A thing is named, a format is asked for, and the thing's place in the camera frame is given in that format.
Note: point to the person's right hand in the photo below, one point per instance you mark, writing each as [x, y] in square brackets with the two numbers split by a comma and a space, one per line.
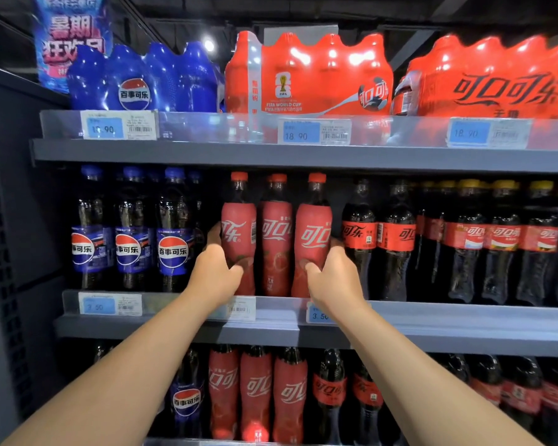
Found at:
[335, 283]

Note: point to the person's left hand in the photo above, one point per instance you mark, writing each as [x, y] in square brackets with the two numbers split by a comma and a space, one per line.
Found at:
[214, 274]

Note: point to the row of dark cola bottles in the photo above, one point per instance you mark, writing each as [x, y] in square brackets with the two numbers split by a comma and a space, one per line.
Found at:
[521, 395]
[502, 241]
[377, 237]

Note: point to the red cola bottle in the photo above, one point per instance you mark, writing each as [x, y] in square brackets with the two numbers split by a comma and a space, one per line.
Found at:
[256, 395]
[290, 395]
[277, 237]
[223, 390]

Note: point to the row of blue label cola bottles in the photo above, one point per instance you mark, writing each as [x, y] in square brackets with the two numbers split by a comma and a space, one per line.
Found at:
[130, 246]

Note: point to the grey store shelving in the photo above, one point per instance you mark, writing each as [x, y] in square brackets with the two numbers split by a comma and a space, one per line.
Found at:
[260, 155]

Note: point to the dark cola bottle blue label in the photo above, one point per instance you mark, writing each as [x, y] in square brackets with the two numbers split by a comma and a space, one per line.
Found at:
[187, 399]

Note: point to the blue Pepsi multipack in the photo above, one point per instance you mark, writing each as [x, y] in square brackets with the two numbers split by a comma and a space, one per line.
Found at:
[135, 83]

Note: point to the red cola multipack round logo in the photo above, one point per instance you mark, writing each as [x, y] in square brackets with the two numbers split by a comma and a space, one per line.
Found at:
[307, 79]

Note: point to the red cola multipack large script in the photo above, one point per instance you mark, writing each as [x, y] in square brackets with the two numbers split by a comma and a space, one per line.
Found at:
[493, 88]

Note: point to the person's left forearm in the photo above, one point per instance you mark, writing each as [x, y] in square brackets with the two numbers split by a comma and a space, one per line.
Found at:
[112, 385]

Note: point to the person's right forearm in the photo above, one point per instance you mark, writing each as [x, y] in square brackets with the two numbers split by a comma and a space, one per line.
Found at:
[437, 385]

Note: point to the row of shelf price tags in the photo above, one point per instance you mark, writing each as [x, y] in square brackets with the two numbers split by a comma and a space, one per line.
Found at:
[102, 127]
[102, 304]

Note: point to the ceiling light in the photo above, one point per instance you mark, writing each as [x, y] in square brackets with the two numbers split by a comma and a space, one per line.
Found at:
[208, 46]

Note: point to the grey rectangular panel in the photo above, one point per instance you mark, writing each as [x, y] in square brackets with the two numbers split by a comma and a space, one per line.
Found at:
[298, 34]

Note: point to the blue promo banner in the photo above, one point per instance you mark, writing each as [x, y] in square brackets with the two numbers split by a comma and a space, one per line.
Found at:
[70, 32]

